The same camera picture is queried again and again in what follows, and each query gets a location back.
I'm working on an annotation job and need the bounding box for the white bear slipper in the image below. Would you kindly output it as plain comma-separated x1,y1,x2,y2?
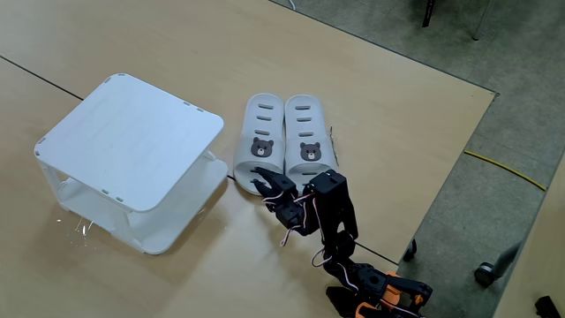
283,94,339,191
232,92,286,196

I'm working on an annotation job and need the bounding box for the white plastic shelf box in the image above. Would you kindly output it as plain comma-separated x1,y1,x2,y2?
34,72,230,256

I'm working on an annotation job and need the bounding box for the black table caster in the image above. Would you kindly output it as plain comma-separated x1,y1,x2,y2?
402,238,418,262

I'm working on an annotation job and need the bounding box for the office chair caster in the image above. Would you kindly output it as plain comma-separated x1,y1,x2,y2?
474,240,524,288

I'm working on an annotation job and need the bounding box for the black chair leg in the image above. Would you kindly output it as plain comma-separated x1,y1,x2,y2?
421,0,437,28

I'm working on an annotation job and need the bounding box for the metal chair leg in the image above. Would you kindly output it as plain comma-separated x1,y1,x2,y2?
470,0,493,42

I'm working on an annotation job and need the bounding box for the black floor object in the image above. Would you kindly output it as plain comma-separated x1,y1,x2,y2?
534,295,561,318

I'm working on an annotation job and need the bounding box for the yellow floor cable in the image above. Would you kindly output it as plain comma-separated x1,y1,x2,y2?
463,149,548,192

